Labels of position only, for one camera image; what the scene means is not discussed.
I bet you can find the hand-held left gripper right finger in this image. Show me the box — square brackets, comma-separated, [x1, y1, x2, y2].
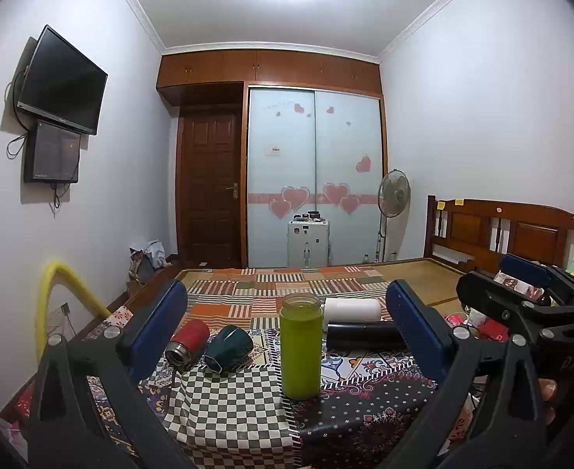
[385, 279, 549, 469]

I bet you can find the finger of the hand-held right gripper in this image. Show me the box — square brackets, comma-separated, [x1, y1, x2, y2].
[455, 271, 574, 349]
[499, 253, 574, 306]

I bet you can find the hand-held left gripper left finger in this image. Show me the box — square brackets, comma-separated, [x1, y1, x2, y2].
[25, 279, 204, 469]

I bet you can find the dark green cup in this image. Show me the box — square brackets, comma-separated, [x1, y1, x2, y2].
[204, 325, 254, 374]

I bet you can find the red steel cup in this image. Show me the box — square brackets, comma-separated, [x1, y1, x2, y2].
[165, 319, 211, 368]

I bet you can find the black cup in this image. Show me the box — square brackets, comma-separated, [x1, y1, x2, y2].
[326, 320, 408, 351]

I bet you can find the white cup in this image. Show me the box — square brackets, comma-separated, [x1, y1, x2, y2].
[322, 298, 382, 334]

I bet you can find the person's right hand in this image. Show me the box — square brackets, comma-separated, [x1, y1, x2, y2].
[537, 378, 560, 427]

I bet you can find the wooden bed headboard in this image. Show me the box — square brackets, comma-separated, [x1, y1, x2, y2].
[424, 194, 574, 275]

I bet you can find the bamboo bed mat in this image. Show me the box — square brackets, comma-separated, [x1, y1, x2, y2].
[379, 259, 469, 319]

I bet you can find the cloth bag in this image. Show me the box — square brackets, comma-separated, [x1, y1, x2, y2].
[127, 240, 166, 300]

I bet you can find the yellow foam tube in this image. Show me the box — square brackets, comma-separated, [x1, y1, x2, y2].
[35, 260, 112, 358]

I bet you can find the patchwork blanket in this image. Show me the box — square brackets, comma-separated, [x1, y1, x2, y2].
[86, 264, 469, 469]

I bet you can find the green bottle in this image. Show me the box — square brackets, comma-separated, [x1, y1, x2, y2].
[279, 292, 323, 400]

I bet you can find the white small appliance cabinet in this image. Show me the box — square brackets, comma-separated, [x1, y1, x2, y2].
[287, 219, 331, 269]

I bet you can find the standing fan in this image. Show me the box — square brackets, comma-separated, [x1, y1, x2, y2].
[376, 169, 411, 262]

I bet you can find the brown wooden door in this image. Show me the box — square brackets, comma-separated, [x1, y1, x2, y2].
[177, 105, 243, 269]

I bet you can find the wardrobe with heart stickers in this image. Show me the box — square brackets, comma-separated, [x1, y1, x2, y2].
[156, 49, 389, 269]

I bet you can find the wall socket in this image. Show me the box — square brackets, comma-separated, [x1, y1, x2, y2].
[47, 303, 71, 329]

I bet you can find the small wall monitor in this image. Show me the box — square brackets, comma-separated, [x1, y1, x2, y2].
[23, 120, 81, 184]

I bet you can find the black cable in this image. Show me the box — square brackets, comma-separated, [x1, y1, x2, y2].
[7, 131, 30, 157]

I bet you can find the wall television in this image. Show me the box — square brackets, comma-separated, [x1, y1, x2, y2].
[16, 24, 108, 136]

